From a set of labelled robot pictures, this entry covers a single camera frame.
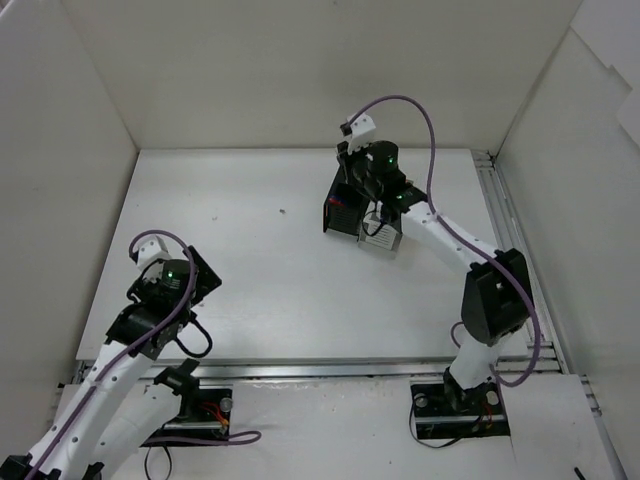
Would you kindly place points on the aluminium front rail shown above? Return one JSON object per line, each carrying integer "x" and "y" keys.
{"x": 547, "y": 364}

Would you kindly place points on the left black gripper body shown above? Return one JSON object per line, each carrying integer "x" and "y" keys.
{"x": 203, "y": 275}

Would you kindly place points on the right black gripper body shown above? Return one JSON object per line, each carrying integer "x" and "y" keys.
{"x": 341, "y": 211}

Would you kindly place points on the white slotted container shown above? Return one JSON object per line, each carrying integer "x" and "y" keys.
{"x": 380, "y": 240}

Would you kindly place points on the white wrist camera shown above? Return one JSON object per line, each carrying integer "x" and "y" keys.
{"x": 151, "y": 250}
{"x": 358, "y": 132}

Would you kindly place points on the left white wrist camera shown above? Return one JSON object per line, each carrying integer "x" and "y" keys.
{"x": 151, "y": 250}

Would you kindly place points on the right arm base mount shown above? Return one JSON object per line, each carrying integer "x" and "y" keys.
{"x": 435, "y": 423}

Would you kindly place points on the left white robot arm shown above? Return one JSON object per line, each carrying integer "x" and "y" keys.
{"x": 91, "y": 439}

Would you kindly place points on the black slotted container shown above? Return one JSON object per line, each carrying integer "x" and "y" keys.
{"x": 344, "y": 207}

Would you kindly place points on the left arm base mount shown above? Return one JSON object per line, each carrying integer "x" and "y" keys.
{"x": 201, "y": 416}

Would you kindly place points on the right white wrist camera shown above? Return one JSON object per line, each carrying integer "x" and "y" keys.
{"x": 358, "y": 132}

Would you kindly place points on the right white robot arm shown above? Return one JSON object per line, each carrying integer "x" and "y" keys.
{"x": 497, "y": 298}

